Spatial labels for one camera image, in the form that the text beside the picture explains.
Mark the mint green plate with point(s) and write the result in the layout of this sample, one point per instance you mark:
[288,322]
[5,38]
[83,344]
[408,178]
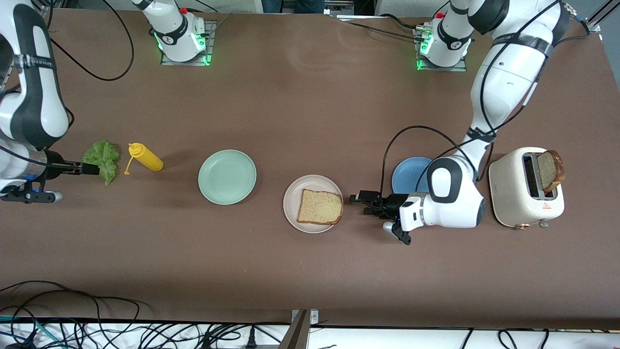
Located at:
[226,177]

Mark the aluminium frame bracket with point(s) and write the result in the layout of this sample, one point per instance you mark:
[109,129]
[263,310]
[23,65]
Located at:
[593,24]

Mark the black power plug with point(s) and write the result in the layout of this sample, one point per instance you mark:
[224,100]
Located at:
[251,339]

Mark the beige plate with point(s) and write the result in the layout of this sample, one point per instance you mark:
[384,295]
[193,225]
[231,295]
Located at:
[310,183]

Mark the metal table bracket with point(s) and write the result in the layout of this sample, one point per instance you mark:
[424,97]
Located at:
[300,334]

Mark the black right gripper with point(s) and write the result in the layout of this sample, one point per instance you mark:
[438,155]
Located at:
[54,162]

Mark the dark blue trousers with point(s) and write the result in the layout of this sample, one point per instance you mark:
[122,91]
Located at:
[295,6]

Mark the brown-crusted bread slice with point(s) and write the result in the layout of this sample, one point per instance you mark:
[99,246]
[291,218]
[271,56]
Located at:
[319,207]
[550,169]

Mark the yellow squeeze bottle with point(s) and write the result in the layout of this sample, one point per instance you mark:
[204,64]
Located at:
[147,159]

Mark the white toaster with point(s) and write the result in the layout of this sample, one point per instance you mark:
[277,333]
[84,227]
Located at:
[508,194]

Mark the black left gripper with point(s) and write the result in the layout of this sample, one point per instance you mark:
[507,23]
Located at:
[393,203]

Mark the green lettuce leaf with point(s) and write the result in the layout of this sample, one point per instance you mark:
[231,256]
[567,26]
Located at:
[104,155]

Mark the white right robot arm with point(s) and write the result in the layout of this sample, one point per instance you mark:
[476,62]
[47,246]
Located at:
[34,111]

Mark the blue plate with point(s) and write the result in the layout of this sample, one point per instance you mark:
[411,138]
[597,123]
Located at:
[404,174]

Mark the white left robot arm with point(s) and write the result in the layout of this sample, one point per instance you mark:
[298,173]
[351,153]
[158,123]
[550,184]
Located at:
[508,77]

